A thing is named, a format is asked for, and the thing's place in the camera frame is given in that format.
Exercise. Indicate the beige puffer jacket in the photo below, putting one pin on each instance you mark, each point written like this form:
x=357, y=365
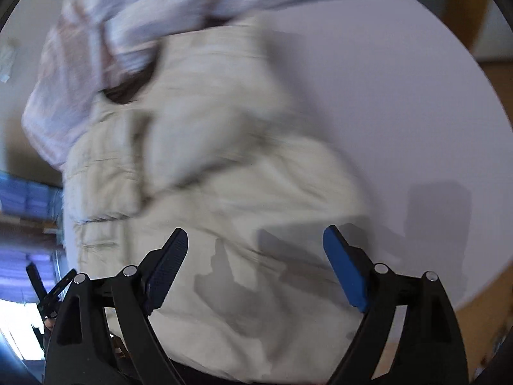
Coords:
x=240, y=168

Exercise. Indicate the pale patterned quilt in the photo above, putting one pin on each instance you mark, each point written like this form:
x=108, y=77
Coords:
x=160, y=4

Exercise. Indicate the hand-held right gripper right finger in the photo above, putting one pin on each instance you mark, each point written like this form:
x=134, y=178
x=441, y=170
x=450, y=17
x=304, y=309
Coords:
x=344, y=272

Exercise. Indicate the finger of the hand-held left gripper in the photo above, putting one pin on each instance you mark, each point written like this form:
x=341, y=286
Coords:
x=35, y=282
x=60, y=284

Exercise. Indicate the blue cloth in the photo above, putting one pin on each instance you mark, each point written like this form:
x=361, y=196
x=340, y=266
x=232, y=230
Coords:
x=28, y=194

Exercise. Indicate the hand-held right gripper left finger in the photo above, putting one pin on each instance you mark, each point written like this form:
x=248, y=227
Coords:
x=166, y=272

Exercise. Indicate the orange wooden frame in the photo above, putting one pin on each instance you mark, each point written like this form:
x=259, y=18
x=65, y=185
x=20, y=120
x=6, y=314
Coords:
x=461, y=20

